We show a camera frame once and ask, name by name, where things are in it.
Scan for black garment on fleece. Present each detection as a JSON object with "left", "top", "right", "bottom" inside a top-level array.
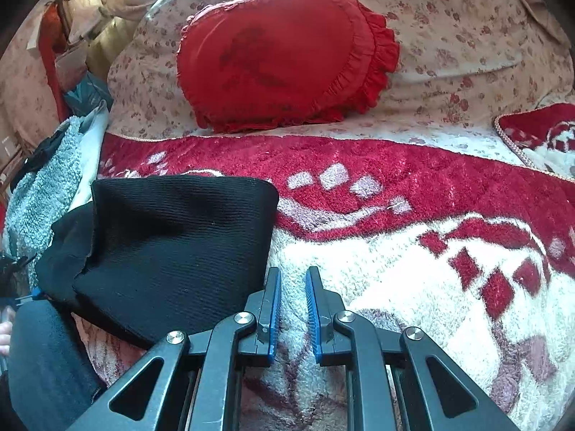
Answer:
[{"left": 10, "top": 130, "right": 65, "bottom": 192}]

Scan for red ruffled heart pillow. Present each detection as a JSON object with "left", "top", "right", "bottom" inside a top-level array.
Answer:
[{"left": 176, "top": 0, "right": 400, "bottom": 133}]

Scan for black knit pants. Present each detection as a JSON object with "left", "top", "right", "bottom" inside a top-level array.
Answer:
[{"left": 35, "top": 175, "right": 279, "bottom": 348}]

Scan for grey fleece garment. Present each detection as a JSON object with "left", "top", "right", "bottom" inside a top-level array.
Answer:
[{"left": 3, "top": 117, "right": 82, "bottom": 263}]

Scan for person's dark trouser leg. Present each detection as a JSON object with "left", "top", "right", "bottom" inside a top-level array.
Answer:
[{"left": 1, "top": 300, "right": 107, "bottom": 430}]

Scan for red and cream plush blanket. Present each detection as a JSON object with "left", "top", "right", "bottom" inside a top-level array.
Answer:
[{"left": 71, "top": 102, "right": 575, "bottom": 431}]

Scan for beige curtain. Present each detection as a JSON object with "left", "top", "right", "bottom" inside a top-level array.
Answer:
[{"left": 56, "top": 0, "right": 158, "bottom": 78}]

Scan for white cloth under fleece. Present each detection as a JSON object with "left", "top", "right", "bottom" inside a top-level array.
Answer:
[{"left": 69, "top": 100, "right": 109, "bottom": 211}]

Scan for floral beige quilt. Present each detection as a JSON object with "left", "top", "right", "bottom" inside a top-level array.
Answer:
[{"left": 107, "top": 0, "right": 574, "bottom": 163}]

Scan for person's left hand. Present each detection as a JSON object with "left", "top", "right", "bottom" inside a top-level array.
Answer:
[{"left": 0, "top": 306, "right": 15, "bottom": 357}]

